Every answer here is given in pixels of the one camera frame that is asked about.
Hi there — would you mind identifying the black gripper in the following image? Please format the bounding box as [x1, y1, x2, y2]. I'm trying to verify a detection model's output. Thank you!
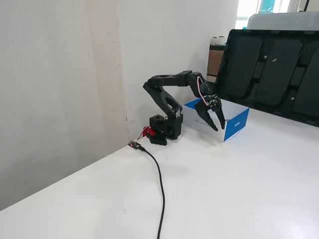
[195, 80, 226, 132]

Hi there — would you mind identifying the blue and white cardboard box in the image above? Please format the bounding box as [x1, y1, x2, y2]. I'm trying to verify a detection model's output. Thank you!
[183, 98, 250, 143]

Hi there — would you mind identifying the brown cardboard box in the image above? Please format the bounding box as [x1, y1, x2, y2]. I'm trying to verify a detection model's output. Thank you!
[206, 44, 226, 84]

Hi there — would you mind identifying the red clamp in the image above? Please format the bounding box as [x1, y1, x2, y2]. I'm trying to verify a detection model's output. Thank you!
[141, 126, 157, 137]

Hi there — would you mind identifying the black plastic tray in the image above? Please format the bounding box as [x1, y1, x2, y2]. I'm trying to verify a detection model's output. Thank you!
[212, 28, 319, 128]

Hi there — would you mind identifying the small controller board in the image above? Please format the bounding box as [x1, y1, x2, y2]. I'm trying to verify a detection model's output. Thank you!
[127, 140, 143, 150]

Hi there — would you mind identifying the white red servo wire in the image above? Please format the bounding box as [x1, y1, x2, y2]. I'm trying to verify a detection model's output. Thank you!
[196, 76, 212, 107]

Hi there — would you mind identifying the red white wire bundle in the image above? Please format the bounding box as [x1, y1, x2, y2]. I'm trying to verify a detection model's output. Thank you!
[135, 129, 148, 142]

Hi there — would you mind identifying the black power cable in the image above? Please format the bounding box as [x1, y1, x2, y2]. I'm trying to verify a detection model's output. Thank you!
[139, 146, 166, 239]

